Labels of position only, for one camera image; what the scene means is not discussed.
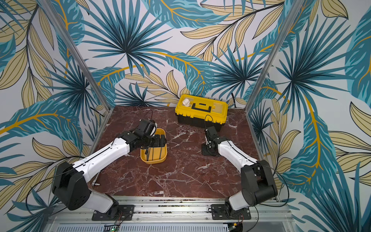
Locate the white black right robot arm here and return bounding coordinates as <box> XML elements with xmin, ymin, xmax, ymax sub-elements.
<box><xmin>202</xmin><ymin>126</ymin><xmax>278</xmax><ymax>211</ymax></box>

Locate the aluminium right frame post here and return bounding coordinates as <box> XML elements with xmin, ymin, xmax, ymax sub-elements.
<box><xmin>244</xmin><ymin>0</ymin><xmax>304</xmax><ymax>115</ymax></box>

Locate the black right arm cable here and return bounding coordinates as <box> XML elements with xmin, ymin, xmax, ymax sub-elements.
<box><xmin>260</xmin><ymin>165</ymin><xmax>290</xmax><ymax>208</ymax></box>

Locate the aluminium corner frame post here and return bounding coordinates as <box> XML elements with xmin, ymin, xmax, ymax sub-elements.
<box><xmin>39</xmin><ymin>0</ymin><xmax>111</xmax><ymax>111</ymax></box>

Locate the yellow black toolbox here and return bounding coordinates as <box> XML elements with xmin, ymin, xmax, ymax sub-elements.
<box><xmin>175</xmin><ymin>94</ymin><xmax>228</xmax><ymax>131</ymax></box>

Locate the yellow plastic storage tray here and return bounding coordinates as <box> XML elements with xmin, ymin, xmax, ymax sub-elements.
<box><xmin>140</xmin><ymin>128</ymin><xmax>168</xmax><ymax>164</ymax></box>

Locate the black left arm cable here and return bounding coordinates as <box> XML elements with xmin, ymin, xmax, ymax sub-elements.
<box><xmin>25</xmin><ymin>173</ymin><xmax>73</xmax><ymax>218</ymax></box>

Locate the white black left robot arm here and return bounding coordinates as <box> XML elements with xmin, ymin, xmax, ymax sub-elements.
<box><xmin>52</xmin><ymin>128</ymin><xmax>167</xmax><ymax>217</ymax></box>

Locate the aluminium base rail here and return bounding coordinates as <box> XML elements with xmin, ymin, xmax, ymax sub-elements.
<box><xmin>42</xmin><ymin>196</ymin><xmax>298</xmax><ymax>232</ymax></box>

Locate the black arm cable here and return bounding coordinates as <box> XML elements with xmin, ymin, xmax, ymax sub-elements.
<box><xmin>25</xmin><ymin>173</ymin><xmax>73</xmax><ymax>218</ymax></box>
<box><xmin>260</xmin><ymin>165</ymin><xmax>290</xmax><ymax>208</ymax></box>

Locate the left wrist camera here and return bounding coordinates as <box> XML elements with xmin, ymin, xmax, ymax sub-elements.
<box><xmin>134</xmin><ymin>119</ymin><xmax>157</xmax><ymax>137</ymax></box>

